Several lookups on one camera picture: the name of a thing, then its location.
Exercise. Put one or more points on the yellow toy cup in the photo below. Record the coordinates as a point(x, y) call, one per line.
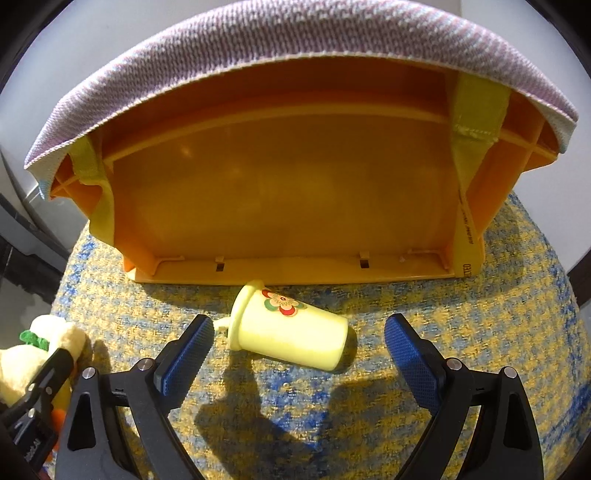
point(274, 325)

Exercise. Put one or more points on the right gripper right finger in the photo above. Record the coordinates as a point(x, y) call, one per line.
point(505, 443)

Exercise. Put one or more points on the pink knit fabric liner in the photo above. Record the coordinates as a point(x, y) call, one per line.
point(250, 33)

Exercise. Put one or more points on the yellow plush bear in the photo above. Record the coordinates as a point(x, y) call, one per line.
point(20, 363)

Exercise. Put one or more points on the orange plastic crate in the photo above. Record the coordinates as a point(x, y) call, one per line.
point(308, 171)

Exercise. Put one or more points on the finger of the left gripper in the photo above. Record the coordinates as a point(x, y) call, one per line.
point(51, 384)

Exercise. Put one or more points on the colourful toy cube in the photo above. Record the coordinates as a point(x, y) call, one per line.
point(57, 421)

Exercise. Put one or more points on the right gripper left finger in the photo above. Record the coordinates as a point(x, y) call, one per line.
point(92, 444)

